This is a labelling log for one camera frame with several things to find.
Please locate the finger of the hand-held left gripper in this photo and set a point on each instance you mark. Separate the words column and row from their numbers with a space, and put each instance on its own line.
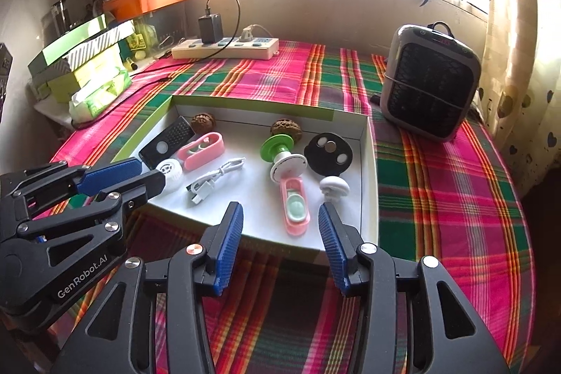
column 140, row 190
column 109, row 177

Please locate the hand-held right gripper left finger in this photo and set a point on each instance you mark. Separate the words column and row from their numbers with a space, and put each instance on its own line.
column 228, row 247

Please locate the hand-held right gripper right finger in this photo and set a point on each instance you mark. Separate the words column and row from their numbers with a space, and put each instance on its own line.
column 335, row 251

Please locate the white round gadget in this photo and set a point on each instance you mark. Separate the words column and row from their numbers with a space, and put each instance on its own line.
column 171, row 174

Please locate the pink case with green insert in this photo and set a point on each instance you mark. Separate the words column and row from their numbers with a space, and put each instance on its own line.
column 296, row 225

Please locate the green white cardboard box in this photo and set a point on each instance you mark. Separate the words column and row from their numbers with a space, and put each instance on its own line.
column 254, row 198

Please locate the black rectangular gadget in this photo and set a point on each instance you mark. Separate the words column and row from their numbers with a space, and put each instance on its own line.
column 175, row 133

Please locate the white mushroom-shaped knob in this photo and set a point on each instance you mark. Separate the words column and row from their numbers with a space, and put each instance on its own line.
column 334, row 183

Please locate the black disc with round holes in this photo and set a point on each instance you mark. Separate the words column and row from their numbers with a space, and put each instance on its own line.
column 324, row 163

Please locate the brown walnut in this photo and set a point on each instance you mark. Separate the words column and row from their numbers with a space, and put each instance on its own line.
column 202, row 123
column 287, row 127

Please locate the green and white spool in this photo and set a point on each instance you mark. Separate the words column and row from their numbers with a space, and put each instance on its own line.
column 289, row 168

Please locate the green tissue pack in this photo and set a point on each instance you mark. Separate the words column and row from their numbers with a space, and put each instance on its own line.
column 101, row 93

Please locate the white side table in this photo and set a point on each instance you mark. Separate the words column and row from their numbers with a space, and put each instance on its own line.
column 52, row 111

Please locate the pink green plaid tablecloth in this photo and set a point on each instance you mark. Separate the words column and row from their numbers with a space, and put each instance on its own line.
column 438, row 225

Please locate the yellow-green box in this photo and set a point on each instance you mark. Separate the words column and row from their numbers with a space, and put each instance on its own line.
column 92, row 69

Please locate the grey zigzag patterned box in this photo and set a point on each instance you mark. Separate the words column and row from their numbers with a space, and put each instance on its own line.
column 101, row 41

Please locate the green flat box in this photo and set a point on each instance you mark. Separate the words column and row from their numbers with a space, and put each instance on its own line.
column 65, row 45

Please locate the small yellow-green packets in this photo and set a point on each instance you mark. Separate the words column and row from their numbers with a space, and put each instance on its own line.
column 142, row 36

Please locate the cream power strip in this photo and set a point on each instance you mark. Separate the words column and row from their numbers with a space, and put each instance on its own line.
column 193, row 49

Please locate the glass jar with black lid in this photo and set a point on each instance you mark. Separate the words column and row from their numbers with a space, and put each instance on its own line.
column 59, row 17

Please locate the black charger plug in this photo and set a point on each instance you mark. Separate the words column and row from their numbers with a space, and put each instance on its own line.
column 209, row 30

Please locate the grey portable heater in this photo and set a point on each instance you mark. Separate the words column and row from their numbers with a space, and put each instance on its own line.
column 425, row 93

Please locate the white plug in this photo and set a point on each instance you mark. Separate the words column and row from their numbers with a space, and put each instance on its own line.
column 247, row 34

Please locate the heart print curtain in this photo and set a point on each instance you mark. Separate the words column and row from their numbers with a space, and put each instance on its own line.
column 512, row 93

